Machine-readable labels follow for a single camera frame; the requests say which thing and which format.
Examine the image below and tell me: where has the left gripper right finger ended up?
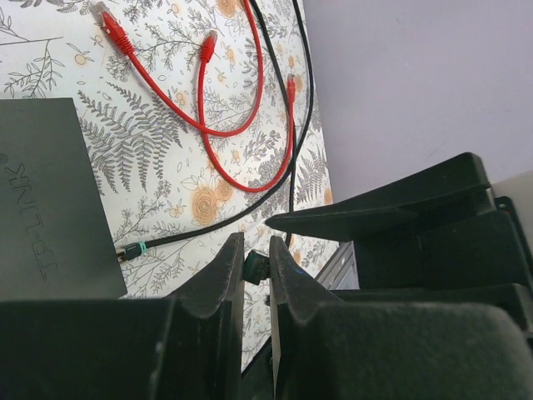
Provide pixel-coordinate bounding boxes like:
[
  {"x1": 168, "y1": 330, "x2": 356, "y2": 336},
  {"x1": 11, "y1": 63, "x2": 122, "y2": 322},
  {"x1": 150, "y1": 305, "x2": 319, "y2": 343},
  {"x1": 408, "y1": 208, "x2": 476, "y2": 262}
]
[{"x1": 269, "y1": 237, "x2": 532, "y2": 399}]

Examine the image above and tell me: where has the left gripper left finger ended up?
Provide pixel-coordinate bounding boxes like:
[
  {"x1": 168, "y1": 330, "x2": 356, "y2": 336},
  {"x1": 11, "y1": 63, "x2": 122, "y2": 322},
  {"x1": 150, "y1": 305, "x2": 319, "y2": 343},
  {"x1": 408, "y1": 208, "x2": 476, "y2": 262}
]
[{"x1": 1, "y1": 233, "x2": 244, "y2": 399}]

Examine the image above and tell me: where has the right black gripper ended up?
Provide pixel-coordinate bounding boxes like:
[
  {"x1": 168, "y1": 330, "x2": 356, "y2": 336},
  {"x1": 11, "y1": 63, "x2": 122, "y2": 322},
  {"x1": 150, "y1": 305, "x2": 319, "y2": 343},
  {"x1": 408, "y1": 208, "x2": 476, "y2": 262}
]
[{"x1": 266, "y1": 152, "x2": 532, "y2": 329}]

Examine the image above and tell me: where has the black cable with plug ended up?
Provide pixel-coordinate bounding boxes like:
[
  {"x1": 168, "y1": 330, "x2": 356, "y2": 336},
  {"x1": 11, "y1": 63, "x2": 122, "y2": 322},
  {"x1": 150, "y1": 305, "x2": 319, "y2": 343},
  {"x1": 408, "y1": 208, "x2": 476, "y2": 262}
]
[{"x1": 116, "y1": 0, "x2": 314, "y2": 288}]

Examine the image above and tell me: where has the black network switch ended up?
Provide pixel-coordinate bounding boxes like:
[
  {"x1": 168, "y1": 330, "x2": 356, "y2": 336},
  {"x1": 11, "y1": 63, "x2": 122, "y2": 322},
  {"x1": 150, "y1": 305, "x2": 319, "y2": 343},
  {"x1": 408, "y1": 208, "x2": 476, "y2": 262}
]
[{"x1": 1, "y1": 98, "x2": 127, "y2": 302}]

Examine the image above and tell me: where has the red cable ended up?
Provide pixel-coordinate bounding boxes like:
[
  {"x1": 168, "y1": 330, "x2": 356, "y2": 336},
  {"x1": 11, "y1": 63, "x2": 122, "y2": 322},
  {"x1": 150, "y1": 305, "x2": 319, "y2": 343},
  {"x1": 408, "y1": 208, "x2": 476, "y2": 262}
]
[
  {"x1": 92, "y1": 0, "x2": 265, "y2": 138},
  {"x1": 197, "y1": 30, "x2": 297, "y2": 193}
]

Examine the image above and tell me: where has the floral table mat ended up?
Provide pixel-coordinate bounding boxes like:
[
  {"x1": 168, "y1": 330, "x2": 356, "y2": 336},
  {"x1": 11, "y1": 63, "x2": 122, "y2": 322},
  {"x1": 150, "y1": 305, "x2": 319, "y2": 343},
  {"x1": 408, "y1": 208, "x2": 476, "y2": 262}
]
[{"x1": 1, "y1": 1, "x2": 332, "y2": 298}]

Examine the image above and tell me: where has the aluminium frame rail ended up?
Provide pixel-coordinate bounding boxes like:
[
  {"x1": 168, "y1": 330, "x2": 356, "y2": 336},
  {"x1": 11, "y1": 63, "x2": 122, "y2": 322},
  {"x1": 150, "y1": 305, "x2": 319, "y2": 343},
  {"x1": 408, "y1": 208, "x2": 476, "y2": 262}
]
[{"x1": 316, "y1": 242, "x2": 360, "y2": 291}]

